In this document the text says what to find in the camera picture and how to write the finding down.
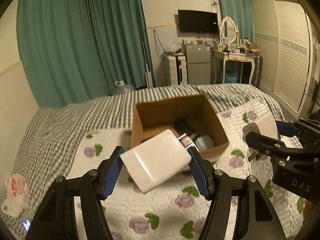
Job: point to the blue basket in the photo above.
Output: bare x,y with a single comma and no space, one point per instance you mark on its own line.
230,78

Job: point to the cardboard box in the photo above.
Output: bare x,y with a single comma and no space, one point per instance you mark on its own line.
150,115

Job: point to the white louvred wardrobe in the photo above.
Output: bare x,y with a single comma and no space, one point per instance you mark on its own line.
287,55

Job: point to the red patterned wallet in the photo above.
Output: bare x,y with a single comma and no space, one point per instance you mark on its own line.
186,140

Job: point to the clear plastic bag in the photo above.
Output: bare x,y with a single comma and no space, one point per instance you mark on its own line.
173,49

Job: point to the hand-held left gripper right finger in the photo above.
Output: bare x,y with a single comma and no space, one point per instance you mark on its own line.
200,176

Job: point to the narrow green curtain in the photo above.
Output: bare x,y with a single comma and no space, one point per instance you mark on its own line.
232,2

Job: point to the white red-print plastic bag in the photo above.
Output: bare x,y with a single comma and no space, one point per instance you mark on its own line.
15,192

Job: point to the black wall television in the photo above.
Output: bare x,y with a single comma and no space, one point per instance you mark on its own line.
197,21

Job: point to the white rectangular box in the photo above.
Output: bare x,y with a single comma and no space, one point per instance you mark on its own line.
155,160

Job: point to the silver fridge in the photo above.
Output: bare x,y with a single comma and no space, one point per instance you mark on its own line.
198,65

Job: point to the white mop pole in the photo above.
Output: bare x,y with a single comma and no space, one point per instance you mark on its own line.
149,80

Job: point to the grey checked bedsheet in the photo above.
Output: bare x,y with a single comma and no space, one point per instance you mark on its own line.
62,130

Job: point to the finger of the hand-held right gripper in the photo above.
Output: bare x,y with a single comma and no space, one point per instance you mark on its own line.
262,142
287,128

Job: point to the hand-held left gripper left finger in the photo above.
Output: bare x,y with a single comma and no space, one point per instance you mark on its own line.
112,177

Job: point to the white dressing table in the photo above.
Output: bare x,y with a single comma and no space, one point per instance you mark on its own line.
233,57

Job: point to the smartphone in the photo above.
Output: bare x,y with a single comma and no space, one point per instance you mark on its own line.
26,225

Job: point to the white oval mirror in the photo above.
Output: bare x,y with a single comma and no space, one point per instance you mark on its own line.
228,28

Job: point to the white floral quilt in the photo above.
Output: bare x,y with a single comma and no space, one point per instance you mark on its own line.
162,205

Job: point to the black remote control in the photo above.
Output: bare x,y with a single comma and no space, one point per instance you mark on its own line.
183,127

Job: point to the dark suitcase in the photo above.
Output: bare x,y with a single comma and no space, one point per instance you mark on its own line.
257,71

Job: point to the white ribbed suitcase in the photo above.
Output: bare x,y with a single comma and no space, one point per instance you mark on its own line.
171,70

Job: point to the light blue case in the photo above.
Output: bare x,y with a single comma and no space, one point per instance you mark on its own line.
205,142

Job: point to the small picture frame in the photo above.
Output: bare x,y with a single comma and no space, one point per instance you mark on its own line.
225,41

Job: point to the clear water jug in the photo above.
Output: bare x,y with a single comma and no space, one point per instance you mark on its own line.
123,88

